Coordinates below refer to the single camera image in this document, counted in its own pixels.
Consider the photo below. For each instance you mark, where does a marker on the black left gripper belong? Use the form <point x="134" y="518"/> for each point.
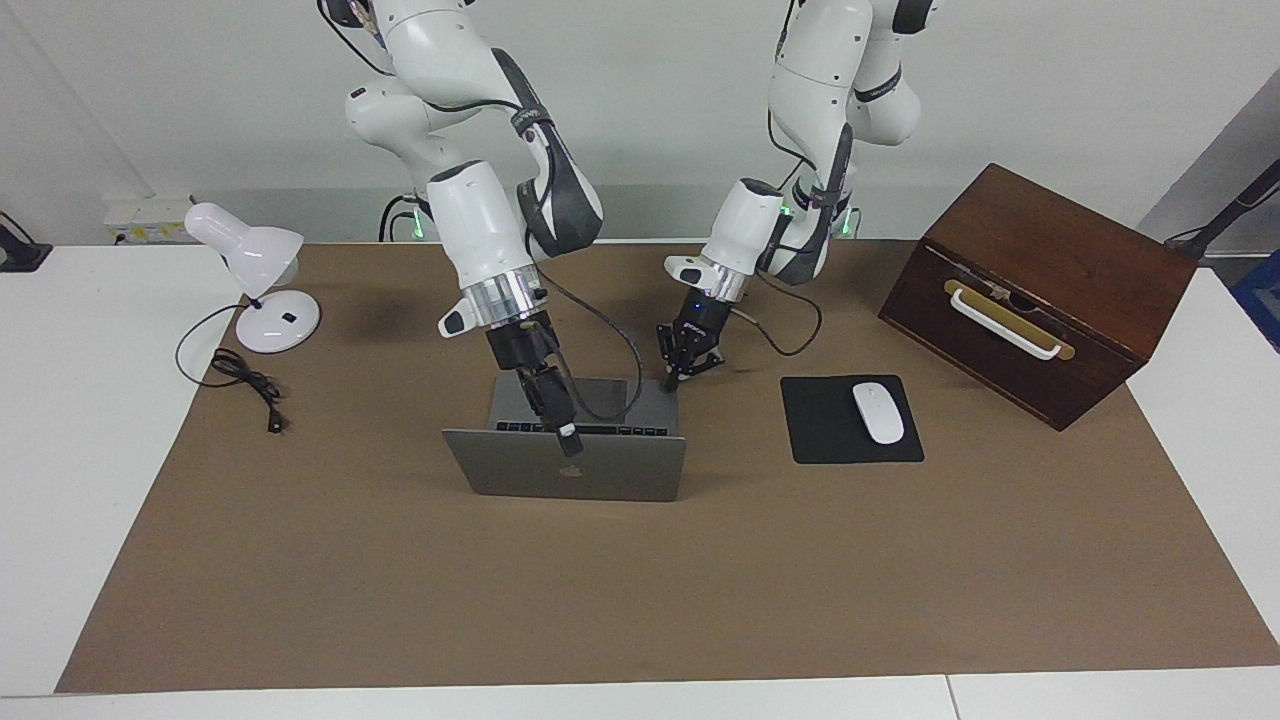
<point x="705" y="318"/>

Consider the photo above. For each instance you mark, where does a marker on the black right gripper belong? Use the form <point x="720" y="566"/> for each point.
<point x="525" y="345"/>

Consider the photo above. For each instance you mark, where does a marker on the silver grey laptop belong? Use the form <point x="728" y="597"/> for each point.
<point x="620" y="470"/>

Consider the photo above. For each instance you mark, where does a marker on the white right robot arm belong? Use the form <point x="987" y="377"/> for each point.
<point x="480" y="230"/>

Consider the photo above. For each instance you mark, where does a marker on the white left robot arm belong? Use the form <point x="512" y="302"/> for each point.
<point x="740" y="230"/>

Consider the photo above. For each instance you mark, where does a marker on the black mouse pad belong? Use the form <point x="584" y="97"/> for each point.
<point x="820" y="420"/>

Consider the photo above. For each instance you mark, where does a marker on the white computer mouse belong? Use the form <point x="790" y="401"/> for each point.
<point x="878" y="412"/>

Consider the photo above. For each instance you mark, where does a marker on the brown table mat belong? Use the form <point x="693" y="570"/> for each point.
<point x="640" y="580"/>

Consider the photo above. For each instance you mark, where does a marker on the white desk lamp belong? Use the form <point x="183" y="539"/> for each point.
<point x="280" y="325"/>

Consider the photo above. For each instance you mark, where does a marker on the dark brown wooden box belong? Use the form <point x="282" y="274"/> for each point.
<point x="1090" y="270"/>

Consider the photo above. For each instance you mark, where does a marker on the white power strip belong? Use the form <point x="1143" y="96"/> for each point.
<point x="145" y="215"/>

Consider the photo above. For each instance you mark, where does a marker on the black stand pole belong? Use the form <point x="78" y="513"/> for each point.
<point x="1225" y="215"/>

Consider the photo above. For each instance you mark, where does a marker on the black table clamp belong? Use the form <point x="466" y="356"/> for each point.
<point x="20" y="255"/>

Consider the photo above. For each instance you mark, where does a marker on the blue bin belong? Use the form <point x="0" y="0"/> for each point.
<point x="1262" y="300"/>

